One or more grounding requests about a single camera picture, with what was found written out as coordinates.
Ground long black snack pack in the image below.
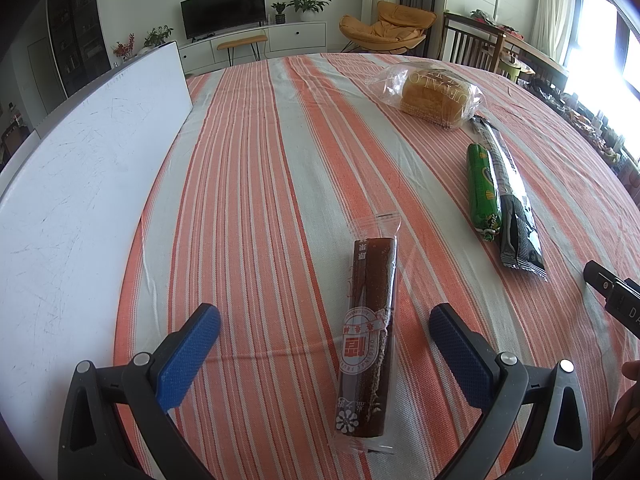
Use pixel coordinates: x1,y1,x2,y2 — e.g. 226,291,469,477
471,115,548,280

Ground green tube snack pack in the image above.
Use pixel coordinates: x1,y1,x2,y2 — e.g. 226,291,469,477
466,143,502,240

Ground brown hawthorn roll pack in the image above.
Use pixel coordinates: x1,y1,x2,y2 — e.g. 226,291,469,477
333,211,401,454

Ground bread loaf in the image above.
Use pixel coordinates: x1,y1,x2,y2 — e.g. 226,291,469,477
368,62,485,128

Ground person's hand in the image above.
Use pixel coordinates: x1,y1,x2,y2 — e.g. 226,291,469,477
604,361,640,456

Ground white cardboard box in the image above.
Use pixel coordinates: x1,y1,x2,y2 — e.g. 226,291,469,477
1,44,192,479

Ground white sheer curtain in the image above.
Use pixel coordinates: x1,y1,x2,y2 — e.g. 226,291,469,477
530,0,575,63

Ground wooden side table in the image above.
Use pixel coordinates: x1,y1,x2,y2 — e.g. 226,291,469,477
503,34,568,91

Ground dark wooden chair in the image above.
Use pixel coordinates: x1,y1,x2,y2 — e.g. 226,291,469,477
437,12,506,73

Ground striped orange tablecloth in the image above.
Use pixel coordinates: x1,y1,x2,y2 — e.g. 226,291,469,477
114,54,639,479

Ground orange lounge chair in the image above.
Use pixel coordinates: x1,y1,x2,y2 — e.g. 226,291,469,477
338,0,437,54

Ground red flower vase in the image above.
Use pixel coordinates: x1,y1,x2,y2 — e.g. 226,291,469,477
112,34,136,63

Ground white tv cabinet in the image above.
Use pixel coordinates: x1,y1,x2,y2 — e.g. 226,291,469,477
178,22,328,76

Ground green plant in vase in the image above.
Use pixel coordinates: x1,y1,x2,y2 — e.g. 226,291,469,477
143,25,174,48

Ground large green potted plant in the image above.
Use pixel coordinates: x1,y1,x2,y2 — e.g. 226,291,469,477
288,0,332,22

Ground small wooden bench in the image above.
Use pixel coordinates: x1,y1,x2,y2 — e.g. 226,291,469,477
217,34,268,66

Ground small dark potted plant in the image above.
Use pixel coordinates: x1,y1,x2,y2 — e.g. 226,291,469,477
271,1,288,25

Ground black glass display cabinet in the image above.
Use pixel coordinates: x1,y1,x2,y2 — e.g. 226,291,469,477
46,0,111,96

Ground black flat television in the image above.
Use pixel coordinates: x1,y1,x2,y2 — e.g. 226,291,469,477
180,0,267,40

